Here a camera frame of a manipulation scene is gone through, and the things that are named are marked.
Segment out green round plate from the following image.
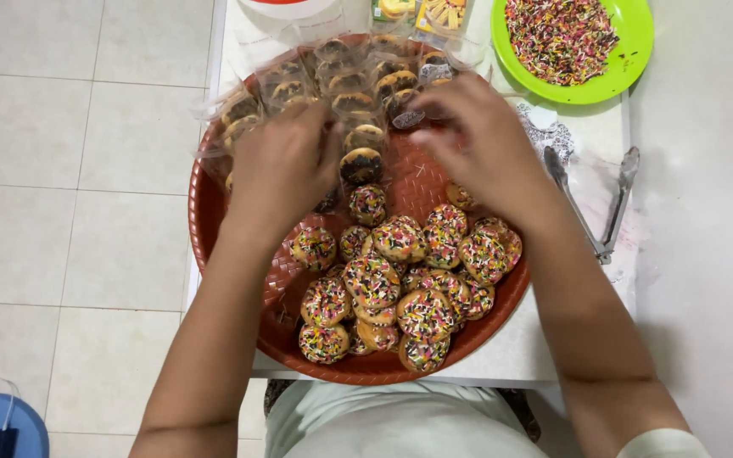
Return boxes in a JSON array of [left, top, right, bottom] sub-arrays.
[[490, 0, 655, 106]]

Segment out patterned sticker sheet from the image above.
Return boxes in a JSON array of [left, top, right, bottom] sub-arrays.
[[516, 102, 576, 163]]

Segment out green and yellow snack packet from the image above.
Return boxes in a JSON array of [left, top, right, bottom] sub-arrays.
[[370, 0, 418, 28]]

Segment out metal tongs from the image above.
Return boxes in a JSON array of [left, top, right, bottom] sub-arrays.
[[543, 145, 641, 265]]

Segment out person's right hand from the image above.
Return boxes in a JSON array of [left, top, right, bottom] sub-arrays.
[[408, 73, 562, 221]]

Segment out long clear cookie bag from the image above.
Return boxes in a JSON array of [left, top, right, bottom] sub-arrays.
[[327, 95, 388, 214]]

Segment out stack of empty clear bags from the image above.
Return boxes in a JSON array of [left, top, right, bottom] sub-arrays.
[[227, 11, 374, 72]]

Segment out person's left hand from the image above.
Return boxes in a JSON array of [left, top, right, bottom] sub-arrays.
[[225, 101, 346, 239]]

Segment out blue round stool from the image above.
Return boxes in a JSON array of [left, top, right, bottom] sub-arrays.
[[0, 392, 50, 458]]

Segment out pile of sprinkled cookies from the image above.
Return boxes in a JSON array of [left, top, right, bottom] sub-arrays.
[[289, 181, 524, 375]]

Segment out red woven round tray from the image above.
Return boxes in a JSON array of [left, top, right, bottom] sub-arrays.
[[187, 33, 532, 387]]

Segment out person's pale shirt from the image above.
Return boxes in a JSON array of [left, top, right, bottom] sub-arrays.
[[263, 380, 712, 458]]

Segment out row of clear cookie packets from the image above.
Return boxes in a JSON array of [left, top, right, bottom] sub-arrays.
[[191, 35, 488, 195]]

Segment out heap of coloured sprinkles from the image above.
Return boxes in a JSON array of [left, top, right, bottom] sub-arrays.
[[504, 0, 621, 87]]

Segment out white tub with red rim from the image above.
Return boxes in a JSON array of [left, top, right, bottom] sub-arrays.
[[238, 0, 343, 21]]

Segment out patterned oval sticker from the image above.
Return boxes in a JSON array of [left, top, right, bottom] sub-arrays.
[[392, 110, 426, 130], [417, 63, 454, 84]]

